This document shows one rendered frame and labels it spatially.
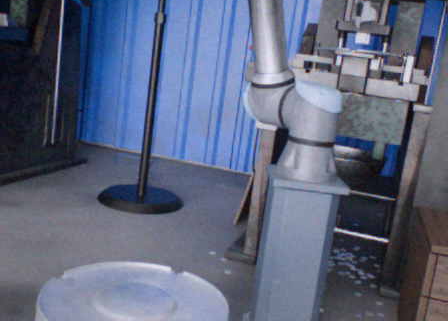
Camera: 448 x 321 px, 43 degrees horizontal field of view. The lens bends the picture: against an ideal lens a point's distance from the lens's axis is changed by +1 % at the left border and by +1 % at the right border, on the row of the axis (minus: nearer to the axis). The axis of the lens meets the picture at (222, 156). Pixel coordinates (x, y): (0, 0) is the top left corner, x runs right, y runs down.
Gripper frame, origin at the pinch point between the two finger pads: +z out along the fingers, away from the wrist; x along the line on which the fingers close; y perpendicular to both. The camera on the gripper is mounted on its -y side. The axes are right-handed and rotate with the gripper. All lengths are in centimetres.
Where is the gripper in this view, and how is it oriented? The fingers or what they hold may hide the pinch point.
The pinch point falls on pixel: (356, 24)
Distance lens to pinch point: 188.0
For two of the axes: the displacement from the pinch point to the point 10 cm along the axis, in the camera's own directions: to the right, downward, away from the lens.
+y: 9.7, 1.6, -2.1
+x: 2.6, -5.5, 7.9
